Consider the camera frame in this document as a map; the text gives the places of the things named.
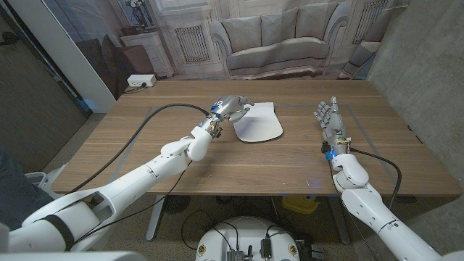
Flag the black round floor object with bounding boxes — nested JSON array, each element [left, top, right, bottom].
[[163, 195, 191, 215]]

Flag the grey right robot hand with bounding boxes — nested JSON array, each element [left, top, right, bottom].
[[313, 96, 352, 155]]

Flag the white plastic base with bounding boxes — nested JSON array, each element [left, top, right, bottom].
[[23, 162, 70, 200]]

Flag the grey table leg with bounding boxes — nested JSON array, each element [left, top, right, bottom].
[[328, 195, 352, 246]]

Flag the white square paper plate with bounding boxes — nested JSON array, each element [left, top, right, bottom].
[[233, 108, 284, 144]]

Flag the black power strip cable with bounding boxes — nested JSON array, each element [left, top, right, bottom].
[[123, 83, 148, 95]]

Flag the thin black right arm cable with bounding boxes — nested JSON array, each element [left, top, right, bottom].
[[328, 159, 381, 261]]

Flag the white power strip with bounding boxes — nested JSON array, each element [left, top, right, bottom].
[[126, 74, 157, 88]]

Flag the printed living room backdrop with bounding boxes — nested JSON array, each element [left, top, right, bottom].
[[41, 0, 410, 99]]

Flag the black floor cable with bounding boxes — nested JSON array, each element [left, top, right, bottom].
[[180, 209, 240, 252]]

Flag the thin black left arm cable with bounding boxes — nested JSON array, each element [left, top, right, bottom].
[[72, 161, 193, 246]]

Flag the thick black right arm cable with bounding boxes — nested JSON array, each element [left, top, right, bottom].
[[349, 146, 402, 211]]

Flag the white paper towel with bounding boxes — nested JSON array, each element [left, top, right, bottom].
[[241, 101, 276, 125]]

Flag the grey box on floor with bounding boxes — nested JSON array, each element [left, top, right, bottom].
[[310, 244, 326, 260]]

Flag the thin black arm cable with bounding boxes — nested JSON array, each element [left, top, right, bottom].
[[328, 159, 381, 261], [72, 161, 193, 246]]

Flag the person's leg in jeans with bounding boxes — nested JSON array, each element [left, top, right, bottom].
[[0, 150, 55, 230]]

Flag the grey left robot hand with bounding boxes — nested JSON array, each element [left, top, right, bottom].
[[201, 94, 255, 133]]

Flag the yellow object under table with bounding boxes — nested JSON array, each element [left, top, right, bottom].
[[281, 194, 320, 215]]

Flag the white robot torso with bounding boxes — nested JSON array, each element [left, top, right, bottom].
[[195, 216, 301, 261]]

